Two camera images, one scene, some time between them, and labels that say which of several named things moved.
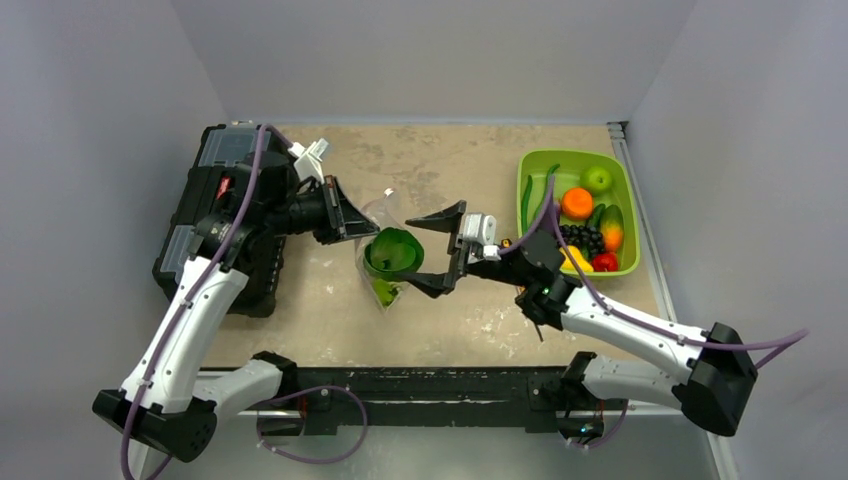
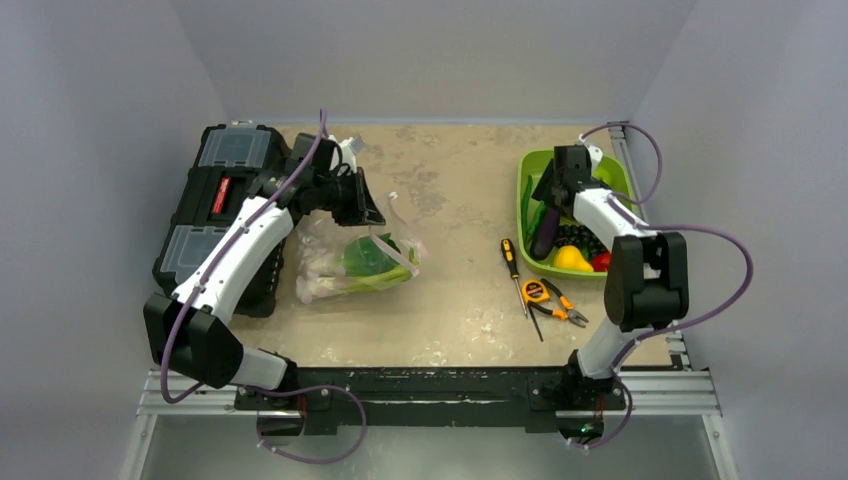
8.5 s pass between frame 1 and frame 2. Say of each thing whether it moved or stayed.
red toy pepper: stayed
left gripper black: moved
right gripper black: moved
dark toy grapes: stayed
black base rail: stayed
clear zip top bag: moved
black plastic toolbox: stayed
